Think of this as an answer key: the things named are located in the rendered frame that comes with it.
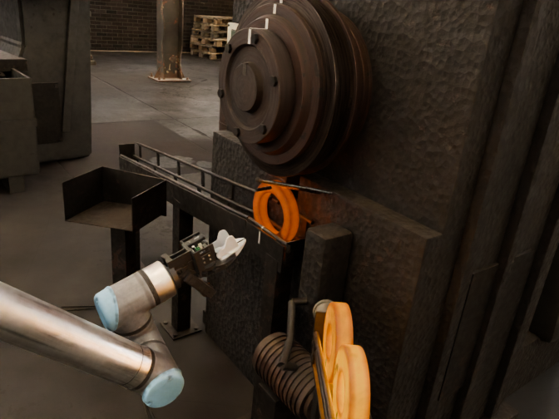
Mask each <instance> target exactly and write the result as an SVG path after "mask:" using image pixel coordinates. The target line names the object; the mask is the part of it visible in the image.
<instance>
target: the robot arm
mask: <svg viewBox="0 0 559 419"><path fill-rule="evenodd" d="M194 235H195V237H194V238H192V239H190V240H188V241H186V240H187V239H189V238H191V237H193V236H194ZM180 242H181V247H182V250H180V251H178V252H176V253H174V254H172V255H171V256H168V255H167V254H163V255H162V256H161V259H162V262H163V263H161V262H159V261H156V262H155V263H153V264H150V265H148V266H147V267H145V268H143V269H141V270H139V271H137V272H135V273H134V274H132V275H130V276H128V277H126V278H124V279H122V280H121V281H119V282H117V283H114V284H113V285H111V286H107V287H105V289H103V290H102V291H101V292H99V293H97V294H96V295H95V297H94V304H95V306H96V310H97V312H98V314H99V317H100V319H101V321H102V323H103V325H104V327H105V328H106V329H105V328H102V327H99V326H97V325H96V324H94V323H90V322H88V321H87V320H85V319H83V318H79V317H78V316H76V315H74V314H71V313H69V312H67V311H65V310H62V309H60V308H58V307H56V306H53V305H51V304H50V303H47V302H44V301H42V300H41V299H39V298H36V297H33V296H32V295H30V294H28V293H24V292H23V291H21V290H19V289H17V288H14V287H12V286H10V285H8V284H5V283H3V282H1V281H0V341H2V342H5V343H8V344H11V345H13V346H15V347H18V348H21V349H24V350H27V351H29V352H33V353H36V354H37V355H40V356H43V357H46V358H49V359H51V360H53V361H56V362H59V363H62V364H65V365H67V366H69V367H73V368H75V369H78V370H80V371H83V372H86V373H89V374H91V375H93V376H96V377H100V378H102V379H105V380H107V381H109V382H114V383H115V384H118V385H121V386H123V387H124V388H125V389H128V390H131V391H133V392H137V393H139V394H141V395H142V401H143V402H144V403H145V404H146V405H147V406H149V407H153V408H158V407H163V406H165V405H167V404H169V403H171V402H173V401H174V400H175V399H176V398H177V397H178V396H179V395H180V393H181V391H182V389H183V386H184V378H183V376H182V373H181V370H180V369H179V368H178V367H177V365H176V362H175V360H174V359H173V357H172V356H171V353H170V351H169V350H168V348H167V346H166V344H165V342H164V340H163V338H162V336H161V335H160V333H159V331H158V329H157V327H156V324H155V322H154V319H153V317H152V315H151V311H150V310H151V309H152V308H154V307H155V306H157V305H159V304H161V303H163V302H165V301H166V300H167V299H169V298H172V297H173V296H175V295H176V290H177V289H178V288H180V287H181V281H180V279H182V280H183V281H185V282H186V283H188V284H189V285H190V286H191V287H193V288H195V289H196V290H197V292H198V293H200V295H202V296H204V297H207V298H209V299H211V298H212V297H213V295H214V294H215V293H216V291H215V290H214V289H213V288H214V287H213V286H212V285H211V284H210V283H208V282H206V281H203V280H202V279H200V278H202V277H207V276H210V275H212V274H216V273H218V272H220V271H221V270H223V269H226V268H227V267H228V266H229V265H230V264H231V263H232V262H233V261H234V260H235V259H236V256H237V255H238V254H239V253H240V251H241V250H242V249H243V247H244V245H245V242H246V239H245V238H239V239H235V238H234V237H233V236H232V235H231V236H229V235H228V233H227V232H226V230H224V229H223V230H221V231H220V232H219V233H218V236H217V240H216V241H215V242H213V243H212V244H209V243H208V242H207V241H206V240H205V236H204V235H203V234H200V232H199V231H198V232H196V233H194V234H192V235H190V236H189V237H187V238H185V239H183V240H181V241H180ZM215 257H217V258H218V259H217V260H216V258H215ZM199 277H200V278H199ZM113 332H114V333H113Z"/></svg>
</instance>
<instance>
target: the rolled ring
mask: <svg viewBox="0 0 559 419"><path fill-rule="evenodd" d="M266 186H271V187H272V189H271V190H265V191H261V192H255V195H254V200H253V212H254V217H255V220H256V221H257V222H259V223H260V224H262V225H263V226H264V227H265V228H267V229H269V230H270V231H272V232H273V233H275V234H276V235H278V236H279V237H280V238H282V239H283V240H285V241H286V242H289V241H291V240H292V239H293V238H294V236H295V235H296V233H297V230H298V227H299V209H298V205H297V202H296V199H295V197H294V195H293V193H292V191H291V190H290V189H289V188H285V187H281V186H277V185H269V184H265V183H262V184H260V185H259V186H258V188H261V187H266ZM271 193H272V194H274V195H275V196H276V197H277V198H278V200H279V202H280V203H281V206H282V209H283V213H284V223H283V227H282V229H281V231H280V232H279V231H277V230H276V229H275V228H274V227H273V225H272V224H271V223H270V219H269V216H268V212H267V203H268V198H269V197H270V195H271Z"/></svg>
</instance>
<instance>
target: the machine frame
mask: <svg viewBox="0 0 559 419"><path fill-rule="evenodd" d="M329 1H330V2H331V3H332V4H333V5H334V6H335V7H336V8H337V9H338V11H339V12H341V13H343V14H344V15H345V16H346V17H348V18H349V19H350V20H351V21H352V22H353V23H354V25H355V26H356V27H357V28H358V30H359V32H360V33H361V35H362V37H363V39H364V42H365V44H366V47H367V49H368V52H369V58H370V63H371V68H372V96H371V102H370V107H369V113H368V115H367V118H366V121H365V122H364V126H363V128H362V130H361V131H360V133H359V135H358V137H357V138H356V140H355V141H354V143H353V144H352V145H351V146H350V147H349V148H348V149H347V150H345V151H344V152H342V153H341V154H339V155H337V157H336V158H335V159H334V160H333V161H332V162H331V163H330V164H329V165H327V166H326V167H324V168H323V169H322V170H319V171H317V172H314V173H311V174H306V175H294V176H290V177H277V176H273V175H270V174H268V173H266V172H264V171H263V170H262V169H260V168H259V167H258V166H257V165H256V164H255V163H254V162H253V161H252V160H251V158H250V157H249V156H248V155H247V154H246V152H245V150H244V148H243V146H242V145H241V143H240V140H239V139H238V138H237V137H236V136H234V133H233V132H232V131H231V129H230V128H229V126H228V124H227V130H224V131H214V132H213V148H212V168H211V172H213V173H215V174H217V175H221V176H223V177H225V178H227V179H229V180H233V181H235V182H237V183H240V184H242V185H245V186H248V187H250V188H252V189H254V190H255V189H257V188H258V186H259V185H260V184H262V183H260V182H259V183H257V182H256V181H255V178H256V177H260V178H261V179H266V180H279V181H281V182H284V183H289V184H293V185H302V186H307V187H312V188H316V189H322V190H330V191H332V194H331V195H328V194H323V193H321V194H320V195H317V194H313V193H309V192H305V191H301V190H293V189H290V190H291V191H292V193H293V195H294V197H295V198H298V200H297V205H298V209H299V212H300V213H301V214H303V215H304V216H306V217H308V218H309V219H311V220H313V221H314V224H309V223H308V228H311V227H314V226H319V225H322V224H329V223H336V224H338V225H340V226H342V227H344V228H345V229H347V230H349V231H350V232H351V233H352V235H353V238H352V243H351V248H350V253H349V263H348V268H347V273H346V279H345V284H344V293H343V298H342V303H347V304H348V305H349V308H350V311H351V315H352V321H353V333H354V344H353V345H359V346H360V347H362V348H363V350H364V352H365V355H366V358H367V361H368V365H369V379H370V414H371V417H372V419H517V417H518V414H519V412H518V411H517V410H516V409H514V408H513V407H511V406H510V405H508V404H507V403H505V402H504V400H505V397H506V395H507V390H508V388H509V385H510V383H511V380H512V376H513V373H514V371H515V368H516V365H517V361H518V358H519V357H520V354H521V351H522V347H523V344H524V342H525V339H526V336H527V332H528V329H529V328H530V325H531V322H532V318H533V315H534V313H535V310H536V307H537V303H538V300H539V298H540V296H541V293H542V289H543V286H544V283H545V281H546V278H547V274H548V272H549V269H550V267H551V264H552V260H553V257H554V254H555V252H556V249H557V245H558V243H559V0H329ZM264 274H265V261H264V260H263V259H261V258H260V257H258V256H257V255H256V254H254V253H253V252H252V251H250V250H249V249H248V248H246V247H245V246H244V247H243V249H242V250H241V251H240V253H239V254H238V255H237V256H236V259H235V260H234V261H233V262H232V263H231V264H230V265H229V266H228V267H227V268H226V269H223V270H221V271H220V272H218V273H216V274H212V275H210V276H207V282H208V283H210V284H211V285H212V286H213V287H214V288H213V289H214V290H215V291H216V293H215V294H214V295H213V297H212V298H211V299H209V298H207V297H206V307H205V309H204V310H203V324H204V325H205V332H206V333H207V334H208V335H209V336H210V337H211V338H212V340H213V341H214V342H215V343H216V344H217V345H218V347H219V348H220V349H221V350H222V351H223V352H224V353H225V355H226V356H227V357H228V358H229V359H230V360H231V361H232V362H233V363H234V364H235V365H236V366H237V367H238V369H239V370H240V371H241V372H242V373H243V374H244V375H245V377H246V378H247V379H248V380H249V381H250V382H251V384H252V385H253V386H254V382H255V369H254V367H253V364H252V359H253V356H254V353H255V349H256V348H257V346H258V337H259V328H260V310H261V301H262V293H263V283H264Z"/></svg>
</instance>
